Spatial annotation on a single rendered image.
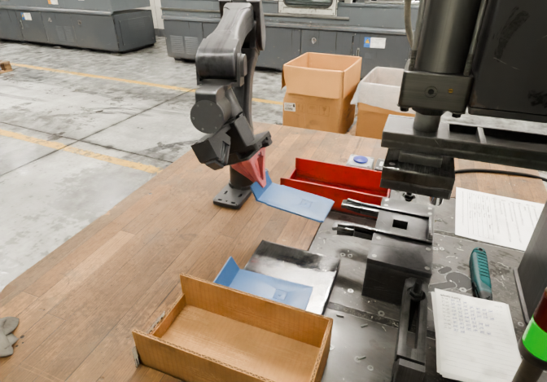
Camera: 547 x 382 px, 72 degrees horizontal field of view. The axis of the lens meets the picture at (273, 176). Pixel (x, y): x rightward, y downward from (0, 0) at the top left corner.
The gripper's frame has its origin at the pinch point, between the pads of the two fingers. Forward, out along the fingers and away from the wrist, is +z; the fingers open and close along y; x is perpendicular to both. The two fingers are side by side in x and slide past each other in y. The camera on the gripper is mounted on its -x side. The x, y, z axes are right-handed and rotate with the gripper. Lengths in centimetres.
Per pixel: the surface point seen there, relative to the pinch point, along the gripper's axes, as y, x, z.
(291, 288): 7.8, -15.8, 13.5
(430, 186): 32.2, -6.5, 3.6
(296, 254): 5.2, -7.0, 13.1
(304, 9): -150, 444, -37
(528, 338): 40.9, -24.3, 13.6
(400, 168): 29.0, -6.2, 0.0
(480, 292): 33.8, -3.6, 26.8
